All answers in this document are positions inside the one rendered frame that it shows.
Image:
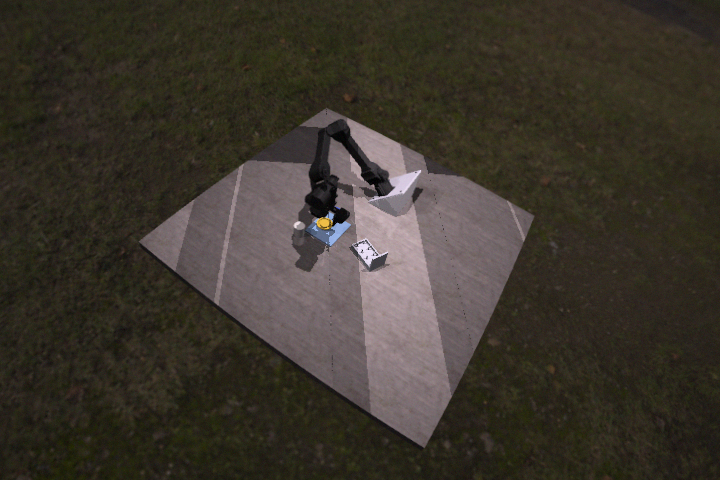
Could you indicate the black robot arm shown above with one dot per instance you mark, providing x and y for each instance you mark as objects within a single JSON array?
[{"x": 320, "y": 169}]

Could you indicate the gold round plate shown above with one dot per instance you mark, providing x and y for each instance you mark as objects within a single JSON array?
[{"x": 324, "y": 223}]

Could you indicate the light blue square mat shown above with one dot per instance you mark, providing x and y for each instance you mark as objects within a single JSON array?
[{"x": 330, "y": 236}]

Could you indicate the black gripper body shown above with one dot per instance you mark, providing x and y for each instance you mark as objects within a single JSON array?
[{"x": 340, "y": 214}]

